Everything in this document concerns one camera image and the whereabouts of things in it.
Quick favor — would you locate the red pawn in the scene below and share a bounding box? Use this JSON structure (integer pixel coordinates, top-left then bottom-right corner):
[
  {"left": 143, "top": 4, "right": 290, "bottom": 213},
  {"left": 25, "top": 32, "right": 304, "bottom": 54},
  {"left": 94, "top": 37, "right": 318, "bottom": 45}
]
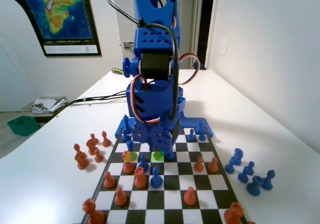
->
[
  {"left": 152, "top": 146, "right": 162, "bottom": 162},
  {"left": 93, "top": 147, "right": 104, "bottom": 163},
  {"left": 194, "top": 156, "right": 205, "bottom": 173},
  {"left": 207, "top": 156, "right": 219, "bottom": 173},
  {"left": 114, "top": 187, "right": 128, "bottom": 207},
  {"left": 183, "top": 186, "right": 197, "bottom": 207},
  {"left": 103, "top": 170, "right": 117, "bottom": 190}
]

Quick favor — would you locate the tall blue chess piece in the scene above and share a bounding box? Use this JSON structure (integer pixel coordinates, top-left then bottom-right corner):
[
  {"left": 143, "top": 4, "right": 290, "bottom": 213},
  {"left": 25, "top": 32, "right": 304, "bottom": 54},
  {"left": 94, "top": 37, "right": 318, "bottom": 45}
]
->
[
  {"left": 123, "top": 114, "right": 133, "bottom": 135},
  {"left": 195, "top": 120, "right": 205, "bottom": 135}
]

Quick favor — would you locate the blue bishop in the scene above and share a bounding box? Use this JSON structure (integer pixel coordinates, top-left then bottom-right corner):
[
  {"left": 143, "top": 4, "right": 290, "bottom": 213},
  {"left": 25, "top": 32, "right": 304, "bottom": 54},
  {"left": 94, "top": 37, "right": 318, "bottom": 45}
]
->
[{"left": 138, "top": 152, "right": 150, "bottom": 174}]

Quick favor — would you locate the black and white chessboard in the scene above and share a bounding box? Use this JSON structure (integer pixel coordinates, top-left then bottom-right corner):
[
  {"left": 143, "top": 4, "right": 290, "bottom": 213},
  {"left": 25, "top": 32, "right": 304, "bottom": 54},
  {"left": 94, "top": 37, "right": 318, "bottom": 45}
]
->
[{"left": 82, "top": 126, "right": 251, "bottom": 224}]

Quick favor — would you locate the large blue pawn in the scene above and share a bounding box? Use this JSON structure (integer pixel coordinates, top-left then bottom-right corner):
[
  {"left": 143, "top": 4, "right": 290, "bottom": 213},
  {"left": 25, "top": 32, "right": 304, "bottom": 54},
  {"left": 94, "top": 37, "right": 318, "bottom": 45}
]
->
[{"left": 149, "top": 166, "right": 164, "bottom": 189}]

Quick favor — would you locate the blue object in doorway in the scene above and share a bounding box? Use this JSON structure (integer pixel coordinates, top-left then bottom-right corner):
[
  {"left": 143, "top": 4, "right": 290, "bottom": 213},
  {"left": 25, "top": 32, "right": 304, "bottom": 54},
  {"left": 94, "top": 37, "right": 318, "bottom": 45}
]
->
[{"left": 192, "top": 61, "right": 208, "bottom": 71}]

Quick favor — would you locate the red queen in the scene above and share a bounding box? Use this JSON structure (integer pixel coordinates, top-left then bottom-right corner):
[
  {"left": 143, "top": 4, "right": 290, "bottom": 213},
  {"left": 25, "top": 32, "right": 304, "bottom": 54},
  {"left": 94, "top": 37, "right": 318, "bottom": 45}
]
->
[{"left": 74, "top": 151, "right": 89, "bottom": 171}]

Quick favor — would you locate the white door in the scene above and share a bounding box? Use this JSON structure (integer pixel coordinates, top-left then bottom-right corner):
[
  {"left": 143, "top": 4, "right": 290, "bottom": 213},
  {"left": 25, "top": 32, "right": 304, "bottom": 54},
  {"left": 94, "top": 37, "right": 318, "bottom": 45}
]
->
[{"left": 112, "top": 0, "right": 201, "bottom": 70}]

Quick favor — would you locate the blue knight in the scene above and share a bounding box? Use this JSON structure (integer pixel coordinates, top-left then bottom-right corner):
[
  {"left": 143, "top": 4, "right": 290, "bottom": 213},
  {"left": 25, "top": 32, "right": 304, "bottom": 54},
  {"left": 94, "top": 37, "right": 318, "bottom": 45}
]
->
[{"left": 231, "top": 147, "right": 244, "bottom": 167}]

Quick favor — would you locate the pile of papers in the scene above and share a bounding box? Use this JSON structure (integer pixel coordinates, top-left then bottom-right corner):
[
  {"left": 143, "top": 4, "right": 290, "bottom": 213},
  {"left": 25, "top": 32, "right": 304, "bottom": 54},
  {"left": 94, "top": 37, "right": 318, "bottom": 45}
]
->
[{"left": 30, "top": 96, "right": 68, "bottom": 115}]

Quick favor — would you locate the blue rook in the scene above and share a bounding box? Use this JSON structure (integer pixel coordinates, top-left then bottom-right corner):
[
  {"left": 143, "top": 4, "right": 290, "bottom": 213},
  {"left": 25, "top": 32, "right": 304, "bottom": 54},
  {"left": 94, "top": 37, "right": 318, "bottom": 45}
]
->
[{"left": 246, "top": 175, "right": 263, "bottom": 197}]

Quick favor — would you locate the blue king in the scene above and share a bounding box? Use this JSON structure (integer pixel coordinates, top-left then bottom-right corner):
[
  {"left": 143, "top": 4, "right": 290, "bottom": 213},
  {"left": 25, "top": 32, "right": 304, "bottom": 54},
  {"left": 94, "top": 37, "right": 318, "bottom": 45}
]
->
[{"left": 260, "top": 169, "right": 276, "bottom": 191}]

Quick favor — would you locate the green plastic box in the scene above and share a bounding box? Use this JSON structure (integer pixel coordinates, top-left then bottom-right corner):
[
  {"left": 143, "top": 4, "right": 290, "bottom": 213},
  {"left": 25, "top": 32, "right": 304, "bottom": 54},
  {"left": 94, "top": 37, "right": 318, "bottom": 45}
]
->
[{"left": 6, "top": 115, "right": 41, "bottom": 137}]

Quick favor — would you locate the framed New Zealand map poster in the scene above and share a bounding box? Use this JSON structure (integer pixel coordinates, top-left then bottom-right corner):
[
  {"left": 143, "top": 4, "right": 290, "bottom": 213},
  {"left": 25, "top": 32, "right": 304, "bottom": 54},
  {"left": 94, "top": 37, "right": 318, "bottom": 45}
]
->
[{"left": 0, "top": 0, "right": 103, "bottom": 57}]

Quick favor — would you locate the white arched panel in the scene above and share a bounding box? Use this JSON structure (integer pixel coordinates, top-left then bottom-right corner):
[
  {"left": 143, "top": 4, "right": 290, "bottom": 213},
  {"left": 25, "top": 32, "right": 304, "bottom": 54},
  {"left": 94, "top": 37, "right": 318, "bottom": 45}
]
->
[{"left": 0, "top": 0, "right": 47, "bottom": 113}]

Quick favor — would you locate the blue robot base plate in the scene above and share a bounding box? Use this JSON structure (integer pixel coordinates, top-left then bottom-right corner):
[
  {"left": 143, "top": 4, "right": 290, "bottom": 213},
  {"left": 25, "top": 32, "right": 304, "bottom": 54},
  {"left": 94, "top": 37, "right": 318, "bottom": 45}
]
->
[{"left": 114, "top": 108, "right": 215, "bottom": 139}]

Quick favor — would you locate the black camera cable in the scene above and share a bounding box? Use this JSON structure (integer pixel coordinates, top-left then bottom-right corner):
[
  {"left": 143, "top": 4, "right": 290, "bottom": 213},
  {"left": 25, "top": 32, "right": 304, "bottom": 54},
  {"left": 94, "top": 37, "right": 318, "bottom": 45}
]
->
[{"left": 106, "top": 0, "right": 181, "bottom": 122}]

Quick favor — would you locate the black cable bundle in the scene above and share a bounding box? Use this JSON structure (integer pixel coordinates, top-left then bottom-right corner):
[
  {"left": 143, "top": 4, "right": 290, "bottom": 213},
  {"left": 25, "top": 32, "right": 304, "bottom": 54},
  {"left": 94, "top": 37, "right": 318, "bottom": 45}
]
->
[{"left": 56, "top": 90, "right": 128, "bottom": 111}]

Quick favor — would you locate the white light switch plate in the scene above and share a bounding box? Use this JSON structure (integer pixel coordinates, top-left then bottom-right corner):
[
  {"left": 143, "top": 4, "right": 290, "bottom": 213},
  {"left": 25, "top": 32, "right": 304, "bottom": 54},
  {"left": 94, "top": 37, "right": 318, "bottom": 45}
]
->
[{"left": 216, "top": 38, "right": 230, "bottom": 57}]

